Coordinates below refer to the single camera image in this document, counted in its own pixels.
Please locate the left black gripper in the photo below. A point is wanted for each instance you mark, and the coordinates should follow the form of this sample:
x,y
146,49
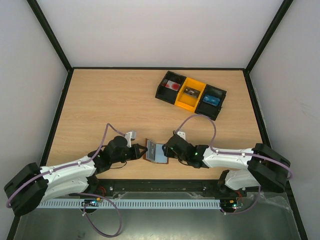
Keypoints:
x,y
136,154

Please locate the dark card in yellow bin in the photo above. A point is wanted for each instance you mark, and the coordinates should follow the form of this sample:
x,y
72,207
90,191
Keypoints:
x,y
191,92

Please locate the blue card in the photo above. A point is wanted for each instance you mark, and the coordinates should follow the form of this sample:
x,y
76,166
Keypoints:
x,y
212,100

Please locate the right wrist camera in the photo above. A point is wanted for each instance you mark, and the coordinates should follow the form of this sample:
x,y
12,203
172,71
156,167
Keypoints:
x,y
180,134

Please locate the brown leather card holder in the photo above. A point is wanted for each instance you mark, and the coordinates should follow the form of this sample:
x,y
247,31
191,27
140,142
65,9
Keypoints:
x,y
155,153

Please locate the blue slotted cable duct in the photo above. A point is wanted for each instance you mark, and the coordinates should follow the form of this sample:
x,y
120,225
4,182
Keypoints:
x,y
194,204

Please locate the yellow bin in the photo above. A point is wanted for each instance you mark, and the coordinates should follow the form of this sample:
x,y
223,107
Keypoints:
x,y
186,102

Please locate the red white card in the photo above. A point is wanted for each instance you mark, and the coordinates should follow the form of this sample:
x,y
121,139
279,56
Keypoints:
x,y
171,85

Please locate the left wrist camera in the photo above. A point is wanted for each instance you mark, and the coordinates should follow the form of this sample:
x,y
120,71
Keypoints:
x,y
130,136

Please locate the black bin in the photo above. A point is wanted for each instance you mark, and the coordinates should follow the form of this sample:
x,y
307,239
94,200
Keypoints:
x,y
165,94
209,110

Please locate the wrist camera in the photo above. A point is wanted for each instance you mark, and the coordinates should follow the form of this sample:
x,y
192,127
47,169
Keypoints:
x,y
180,134
130,136

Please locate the black bin right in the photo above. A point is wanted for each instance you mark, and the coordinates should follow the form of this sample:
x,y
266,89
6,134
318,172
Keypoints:
x,y
209,110

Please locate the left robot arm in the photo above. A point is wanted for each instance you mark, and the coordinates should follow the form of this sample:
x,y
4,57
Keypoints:
x,y
35,184

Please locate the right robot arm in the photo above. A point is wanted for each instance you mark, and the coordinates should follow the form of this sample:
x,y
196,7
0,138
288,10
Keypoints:
x,y
259,166

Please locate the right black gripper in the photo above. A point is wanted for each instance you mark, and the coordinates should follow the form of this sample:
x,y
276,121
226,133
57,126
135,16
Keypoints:
x,y
171,145

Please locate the black bin left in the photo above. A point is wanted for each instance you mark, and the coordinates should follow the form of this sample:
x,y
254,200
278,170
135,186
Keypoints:
x,y
165,94

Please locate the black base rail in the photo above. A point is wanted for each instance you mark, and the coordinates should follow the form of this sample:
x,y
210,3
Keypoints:
x,y
206,188

